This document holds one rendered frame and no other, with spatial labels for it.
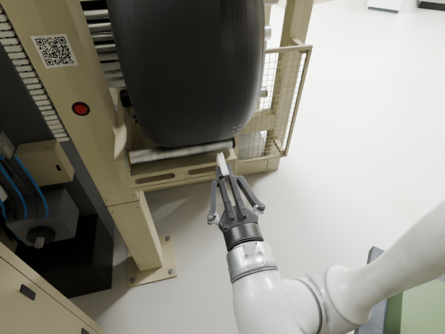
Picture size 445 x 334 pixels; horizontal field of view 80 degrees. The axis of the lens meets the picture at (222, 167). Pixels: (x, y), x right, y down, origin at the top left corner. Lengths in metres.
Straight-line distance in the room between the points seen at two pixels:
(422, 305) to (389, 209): 1.27
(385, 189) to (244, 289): 1.86
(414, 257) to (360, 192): 1.78
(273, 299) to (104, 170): 0.73
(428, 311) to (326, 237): 0.99
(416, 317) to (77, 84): 1.05
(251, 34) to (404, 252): 0.45
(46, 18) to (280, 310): 0.75
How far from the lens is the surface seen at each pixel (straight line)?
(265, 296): 0.48
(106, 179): 1.04
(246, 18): 0.58
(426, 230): 0.35
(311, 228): 1.83
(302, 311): 0.51
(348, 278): 0.55
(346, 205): 2.02
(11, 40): 0.83
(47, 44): 0.80
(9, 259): 0.94
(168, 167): 0.88
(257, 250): 0.51
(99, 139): 0.92
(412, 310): 0.91
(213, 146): 0.87
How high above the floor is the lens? 1.48
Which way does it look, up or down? 45 degrees down
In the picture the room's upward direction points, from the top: straight up
